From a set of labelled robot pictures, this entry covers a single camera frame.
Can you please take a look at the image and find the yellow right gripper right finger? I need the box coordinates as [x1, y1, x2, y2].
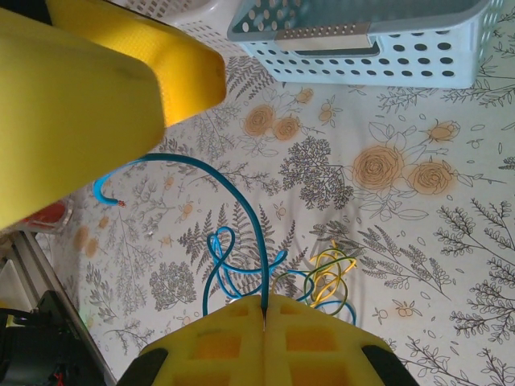
[264, 294, 414, 386]

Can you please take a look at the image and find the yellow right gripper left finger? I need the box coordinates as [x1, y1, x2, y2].
[116, 295, 266, 386]

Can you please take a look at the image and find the dark blue cable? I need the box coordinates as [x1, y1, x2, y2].
[93, 153, 269, 322]

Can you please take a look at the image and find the wire jewellery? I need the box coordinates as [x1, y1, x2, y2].
[203, 226, 358, 326]

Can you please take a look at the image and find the yellow green cable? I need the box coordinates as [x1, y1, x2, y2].
[303, 240, 358, 310]

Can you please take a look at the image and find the white plastic basket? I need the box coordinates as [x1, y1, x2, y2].
[106, 0, 245, 55]

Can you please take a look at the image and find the red item in clear cup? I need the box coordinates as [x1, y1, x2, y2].
[22, 200, 76, 236]

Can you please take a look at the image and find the floral tablecloth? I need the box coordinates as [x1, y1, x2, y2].
[0, 0, 515, 386]

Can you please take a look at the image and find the light blue plastic basket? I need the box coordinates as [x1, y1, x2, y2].
[226, 0, 506, 90]

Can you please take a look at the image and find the aluminium frame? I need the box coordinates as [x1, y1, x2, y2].
[0, 228, 122, 386]

